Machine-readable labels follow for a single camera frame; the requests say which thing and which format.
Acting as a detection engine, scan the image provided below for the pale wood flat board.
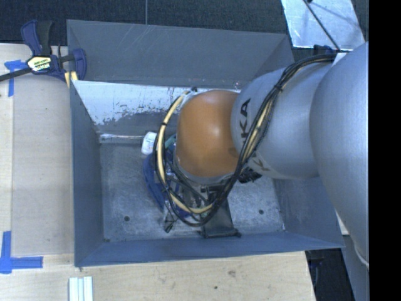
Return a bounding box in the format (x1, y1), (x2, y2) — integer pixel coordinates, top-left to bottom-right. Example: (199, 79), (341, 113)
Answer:
(11, 73), (76, 258)

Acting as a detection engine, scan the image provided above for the grey metal bin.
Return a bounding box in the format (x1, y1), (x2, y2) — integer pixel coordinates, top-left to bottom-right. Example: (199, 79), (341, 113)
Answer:
(66, 19), (346, 268)

